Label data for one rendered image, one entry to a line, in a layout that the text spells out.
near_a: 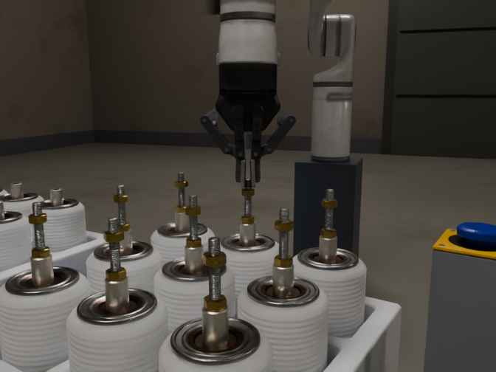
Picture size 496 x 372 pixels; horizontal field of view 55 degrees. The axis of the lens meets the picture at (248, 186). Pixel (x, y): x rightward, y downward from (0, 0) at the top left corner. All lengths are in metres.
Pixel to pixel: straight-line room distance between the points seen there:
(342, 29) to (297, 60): 2.80
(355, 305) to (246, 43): 0.34
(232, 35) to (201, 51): 3.58
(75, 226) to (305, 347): 0.56
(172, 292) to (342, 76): 0.71
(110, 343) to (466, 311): 0.32
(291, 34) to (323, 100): 2.84
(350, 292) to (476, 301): 0.15
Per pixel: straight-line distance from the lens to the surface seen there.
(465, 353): 0.51
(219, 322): 0.40
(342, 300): 0.58
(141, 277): 0.61
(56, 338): 0.56
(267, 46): 0.60
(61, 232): 0.92
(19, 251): 0.87
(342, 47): 1.11
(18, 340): 0.56
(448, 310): 0.50
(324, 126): 1.10
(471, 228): 0.50
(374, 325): 0.61
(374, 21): 3.83
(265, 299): 0.49
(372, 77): 3.80
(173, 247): 0.69
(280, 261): 0.49
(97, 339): 0.46
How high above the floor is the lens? 0.45
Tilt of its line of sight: 11 degrees down
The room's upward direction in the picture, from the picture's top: straight up
